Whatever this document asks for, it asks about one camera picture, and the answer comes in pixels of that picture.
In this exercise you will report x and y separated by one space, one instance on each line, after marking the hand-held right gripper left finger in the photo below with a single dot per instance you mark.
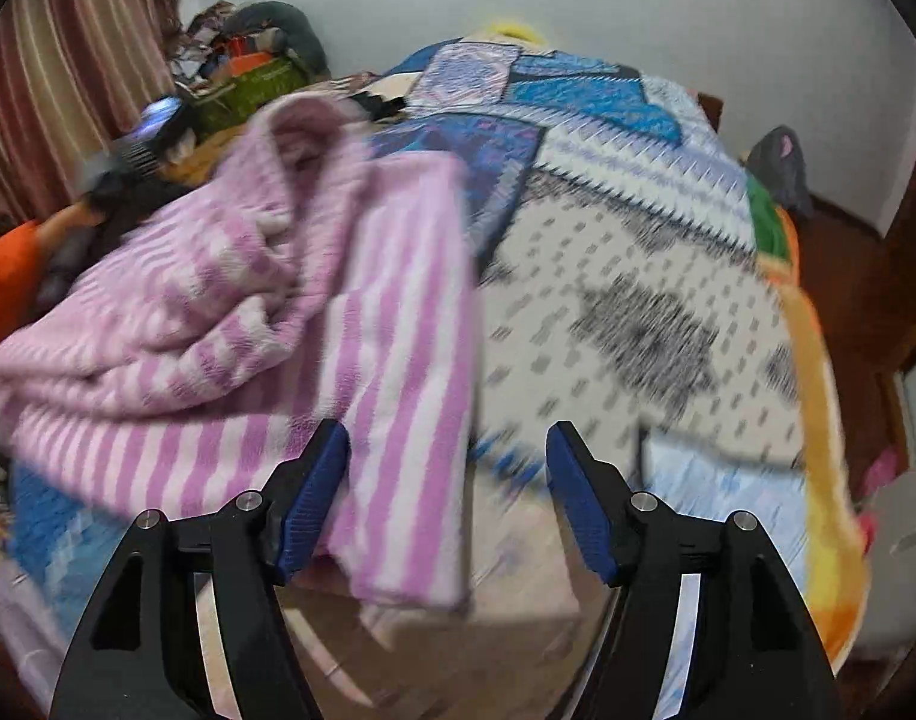
315 502

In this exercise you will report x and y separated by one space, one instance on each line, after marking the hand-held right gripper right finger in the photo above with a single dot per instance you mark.
578 502

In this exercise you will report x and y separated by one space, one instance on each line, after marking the pink striped fleece pants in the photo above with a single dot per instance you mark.
240 330

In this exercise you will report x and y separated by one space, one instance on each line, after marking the person's left forearm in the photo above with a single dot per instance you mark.
15 270

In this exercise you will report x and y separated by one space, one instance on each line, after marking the green bag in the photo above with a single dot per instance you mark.
255 94

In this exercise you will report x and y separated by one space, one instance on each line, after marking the striped brown curtain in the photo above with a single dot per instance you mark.
68 37

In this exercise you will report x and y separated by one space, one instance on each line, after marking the beige cloth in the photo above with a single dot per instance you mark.
465 630

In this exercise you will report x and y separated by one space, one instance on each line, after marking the grey plush pillow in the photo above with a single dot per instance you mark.
293 26

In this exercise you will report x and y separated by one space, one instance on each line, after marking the black cloth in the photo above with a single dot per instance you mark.
379 103

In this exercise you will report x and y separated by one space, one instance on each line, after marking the blue patchwork quilt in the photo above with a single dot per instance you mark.
615 240

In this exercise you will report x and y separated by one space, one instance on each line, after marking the pink cloth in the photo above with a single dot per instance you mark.
885 472

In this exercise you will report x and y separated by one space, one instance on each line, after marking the grey striped cloth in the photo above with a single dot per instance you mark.
15 615

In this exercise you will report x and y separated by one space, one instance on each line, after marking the grey sack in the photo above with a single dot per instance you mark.
896 562

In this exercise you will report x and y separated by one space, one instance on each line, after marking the grey backpack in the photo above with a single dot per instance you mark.
780 165

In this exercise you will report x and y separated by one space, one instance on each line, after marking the yellow pillow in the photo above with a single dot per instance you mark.
514 28

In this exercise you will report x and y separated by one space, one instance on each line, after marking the wooden bed frame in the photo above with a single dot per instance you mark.
711 114

